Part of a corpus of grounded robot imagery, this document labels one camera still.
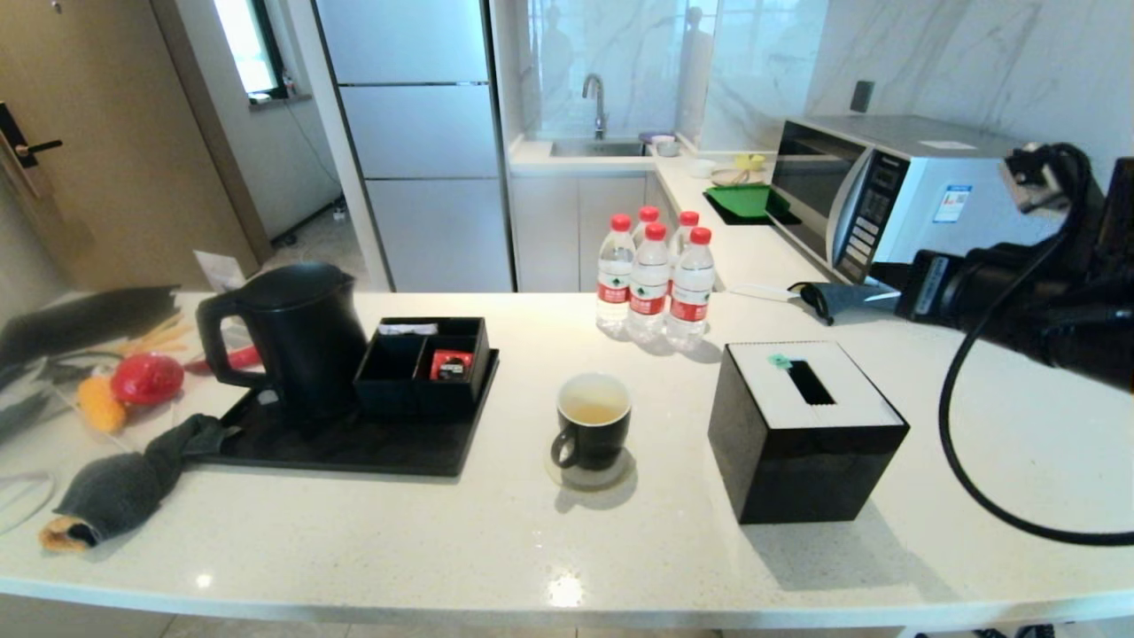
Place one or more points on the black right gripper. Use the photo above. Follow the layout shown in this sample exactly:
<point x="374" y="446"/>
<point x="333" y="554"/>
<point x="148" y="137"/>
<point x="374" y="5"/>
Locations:
<point x="939" y="285"/>

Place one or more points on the dark tea bag with tag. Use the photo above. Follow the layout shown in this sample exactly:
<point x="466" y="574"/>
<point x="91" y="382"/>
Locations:
<point x="780" y="361"/>

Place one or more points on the black electric kettle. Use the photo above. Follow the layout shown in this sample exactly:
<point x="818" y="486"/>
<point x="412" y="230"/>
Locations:
<point x="301" y="346"/>

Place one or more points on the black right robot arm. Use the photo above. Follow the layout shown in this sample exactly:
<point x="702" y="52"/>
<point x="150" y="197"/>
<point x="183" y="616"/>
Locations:
<point x="1063" y="319"/>

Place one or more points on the silver microwave oven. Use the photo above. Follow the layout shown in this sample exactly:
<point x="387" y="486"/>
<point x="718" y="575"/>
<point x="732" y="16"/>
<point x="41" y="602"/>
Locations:
<point x="930" y="168"/>

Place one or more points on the green cutting board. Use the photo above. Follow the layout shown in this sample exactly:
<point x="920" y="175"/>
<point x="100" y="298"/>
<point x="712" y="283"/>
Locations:
<point x="744" y="198"/>

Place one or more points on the yellow kitchen item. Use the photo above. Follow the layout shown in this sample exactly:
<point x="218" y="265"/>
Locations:
<point x="749" y="159"/>

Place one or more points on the white plate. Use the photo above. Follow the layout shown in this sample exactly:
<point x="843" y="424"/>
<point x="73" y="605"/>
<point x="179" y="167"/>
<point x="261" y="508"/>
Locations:
<point x="731" y="176"/>

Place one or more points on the clear water bottle red cap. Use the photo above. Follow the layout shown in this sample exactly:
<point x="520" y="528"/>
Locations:
<point x="692" y="299"/>
<point x="614" y="282"/>
<point x="649" y="218"/>
<point x="687" y="229"/>
<point x="649" y="291"/>

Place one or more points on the black tissue box white lid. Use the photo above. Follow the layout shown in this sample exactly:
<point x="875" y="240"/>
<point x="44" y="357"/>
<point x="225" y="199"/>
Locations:
<point x="802" y="470"/>

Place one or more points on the white bowl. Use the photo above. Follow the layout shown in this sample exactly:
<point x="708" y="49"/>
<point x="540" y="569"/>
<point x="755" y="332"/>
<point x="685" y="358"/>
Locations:
<point x="702" y="166"/>

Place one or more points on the white sink cabinet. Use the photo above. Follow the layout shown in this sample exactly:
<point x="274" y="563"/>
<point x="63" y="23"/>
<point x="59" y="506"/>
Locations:
<point x="576" y="230"/>

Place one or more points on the steel kitchen sink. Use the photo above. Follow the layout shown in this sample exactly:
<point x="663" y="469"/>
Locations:
<point x="598" y="147"/>

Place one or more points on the black mug white inside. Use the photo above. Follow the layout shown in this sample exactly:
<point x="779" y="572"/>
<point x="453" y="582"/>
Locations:
<point x="592" y="439"/>

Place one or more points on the round translucent coaster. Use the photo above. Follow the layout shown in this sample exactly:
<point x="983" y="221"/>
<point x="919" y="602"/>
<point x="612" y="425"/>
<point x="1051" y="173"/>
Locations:
<point x="611" y="481"/>

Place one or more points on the chrome kitchen faucet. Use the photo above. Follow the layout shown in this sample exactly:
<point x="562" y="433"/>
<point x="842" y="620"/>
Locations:
<point x="595" y="97"/>

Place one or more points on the red sachet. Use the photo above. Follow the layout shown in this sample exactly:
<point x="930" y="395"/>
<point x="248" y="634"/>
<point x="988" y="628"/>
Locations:
<point x="450" y="365"/>

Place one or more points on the white sachet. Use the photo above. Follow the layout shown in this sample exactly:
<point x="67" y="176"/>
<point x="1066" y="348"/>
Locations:
<point x="407" y="329"/>

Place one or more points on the silver three-door fridge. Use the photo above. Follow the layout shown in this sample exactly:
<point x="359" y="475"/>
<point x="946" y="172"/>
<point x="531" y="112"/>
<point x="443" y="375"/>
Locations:
<point x="416" y="133"/>

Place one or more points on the black compartment organizer box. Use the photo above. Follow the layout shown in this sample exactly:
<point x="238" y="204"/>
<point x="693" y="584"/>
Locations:
<point x="394" y="359"/>

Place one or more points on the black rectangular tray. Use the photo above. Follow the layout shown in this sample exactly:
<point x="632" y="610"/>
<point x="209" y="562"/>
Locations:
<point x="354" y="452"/>

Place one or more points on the white paper leaflet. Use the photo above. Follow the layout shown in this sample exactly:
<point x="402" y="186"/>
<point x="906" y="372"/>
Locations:
<point x="215" y="268"/>

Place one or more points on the orange stick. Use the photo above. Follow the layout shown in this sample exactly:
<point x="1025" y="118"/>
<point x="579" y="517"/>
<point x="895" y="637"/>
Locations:
<point x="159" y="337"/>

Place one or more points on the red round toy fruit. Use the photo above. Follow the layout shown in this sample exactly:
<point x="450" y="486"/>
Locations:
<point x="146" y="378"/>

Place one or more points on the dark grey cloth sleeve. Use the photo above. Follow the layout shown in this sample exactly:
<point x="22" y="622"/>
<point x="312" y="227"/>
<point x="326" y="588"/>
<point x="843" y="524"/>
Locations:
<point x="124" y="487"/>

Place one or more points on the brown wooden door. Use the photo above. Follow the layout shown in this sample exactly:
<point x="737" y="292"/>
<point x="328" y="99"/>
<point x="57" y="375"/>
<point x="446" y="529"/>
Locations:
<point x="106" y="133"/>

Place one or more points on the orange toy fruit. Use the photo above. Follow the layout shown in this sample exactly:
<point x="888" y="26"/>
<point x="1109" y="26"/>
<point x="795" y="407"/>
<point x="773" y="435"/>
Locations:
<point x="97" y="403"/>

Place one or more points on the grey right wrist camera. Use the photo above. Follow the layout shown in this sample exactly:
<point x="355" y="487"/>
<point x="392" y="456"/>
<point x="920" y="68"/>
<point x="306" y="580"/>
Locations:
<point x="1032" y="182"/>

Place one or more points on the grey wall socket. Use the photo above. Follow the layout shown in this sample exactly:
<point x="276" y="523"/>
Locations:
<point x="864" y="94"/>

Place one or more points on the window with dark frame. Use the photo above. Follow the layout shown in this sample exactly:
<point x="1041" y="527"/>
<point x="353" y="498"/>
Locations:
<point x="244" y="44"/>

